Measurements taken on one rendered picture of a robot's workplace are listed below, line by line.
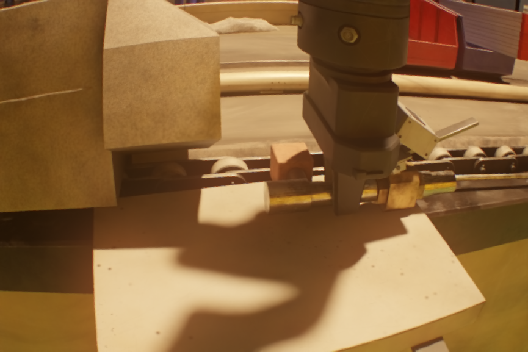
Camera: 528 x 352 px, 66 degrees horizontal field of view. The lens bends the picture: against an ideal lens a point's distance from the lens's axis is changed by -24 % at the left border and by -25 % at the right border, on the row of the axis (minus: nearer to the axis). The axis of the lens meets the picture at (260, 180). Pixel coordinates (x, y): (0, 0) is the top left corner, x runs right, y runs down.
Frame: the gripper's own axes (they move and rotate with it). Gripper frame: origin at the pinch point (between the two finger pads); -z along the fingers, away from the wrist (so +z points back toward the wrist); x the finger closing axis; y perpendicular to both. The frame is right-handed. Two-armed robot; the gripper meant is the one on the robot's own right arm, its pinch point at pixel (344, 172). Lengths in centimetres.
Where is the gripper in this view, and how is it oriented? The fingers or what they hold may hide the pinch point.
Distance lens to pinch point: 42.9
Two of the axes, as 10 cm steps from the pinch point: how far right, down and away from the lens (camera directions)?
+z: 0.2, -8.5, -5.3
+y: -9.9, 0.7, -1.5
